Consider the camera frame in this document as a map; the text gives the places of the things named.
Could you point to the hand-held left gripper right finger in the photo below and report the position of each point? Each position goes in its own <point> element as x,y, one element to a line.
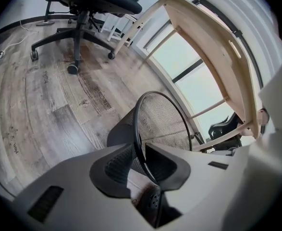
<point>203,189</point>

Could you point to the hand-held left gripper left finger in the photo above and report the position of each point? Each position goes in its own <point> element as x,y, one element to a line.
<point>71,189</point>

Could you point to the black wire mesh wastebasket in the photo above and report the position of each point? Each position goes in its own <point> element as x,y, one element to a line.
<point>164,119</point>

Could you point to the black office chair base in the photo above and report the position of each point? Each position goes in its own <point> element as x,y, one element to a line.
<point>217,131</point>

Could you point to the light wooden desk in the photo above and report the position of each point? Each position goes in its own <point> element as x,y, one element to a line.
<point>203,32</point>

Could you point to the white wooden chair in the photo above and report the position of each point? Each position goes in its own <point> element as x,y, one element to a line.
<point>111,34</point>

